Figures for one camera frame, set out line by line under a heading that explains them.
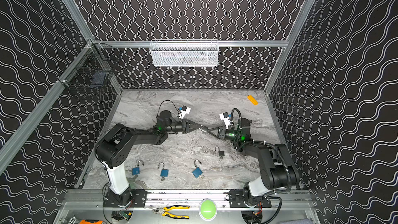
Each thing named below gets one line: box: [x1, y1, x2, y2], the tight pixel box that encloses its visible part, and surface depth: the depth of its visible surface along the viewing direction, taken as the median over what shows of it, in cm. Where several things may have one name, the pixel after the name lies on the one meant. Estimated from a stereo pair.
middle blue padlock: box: [157, 161, 169, 177], surface depth 84 cm
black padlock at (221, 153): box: [214, 146, 225, 157], surface depth 91 cm
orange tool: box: [78, 219, 104, 224], surface depth 69 cm
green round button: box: [198, 199, 218, 221], surface depth 71 cm
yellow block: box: [247, 94, 259, 106], surface depth 116 cm
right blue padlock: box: [191, 166, 203, 179], surface depth 84 cm
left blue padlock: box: [131, 159, 145, 176], surface depth 85 cm
